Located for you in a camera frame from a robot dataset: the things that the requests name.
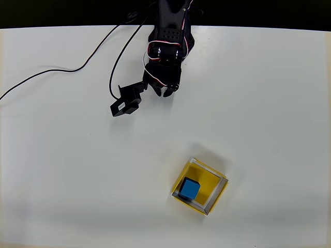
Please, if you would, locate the black webcam cable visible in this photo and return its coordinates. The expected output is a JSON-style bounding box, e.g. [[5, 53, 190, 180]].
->
[[0, 9, 150, 101]]

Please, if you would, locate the yellow square tray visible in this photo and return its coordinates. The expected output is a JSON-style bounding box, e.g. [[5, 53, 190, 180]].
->
[[171, 157, 230, 216]]

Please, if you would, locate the black webcam on bracket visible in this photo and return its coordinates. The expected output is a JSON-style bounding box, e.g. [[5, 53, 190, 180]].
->
[[110, 81, 148, 118]]

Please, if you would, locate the blue cube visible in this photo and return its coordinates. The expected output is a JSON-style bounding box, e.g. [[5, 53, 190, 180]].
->
[[178, 177, 201, 201]]

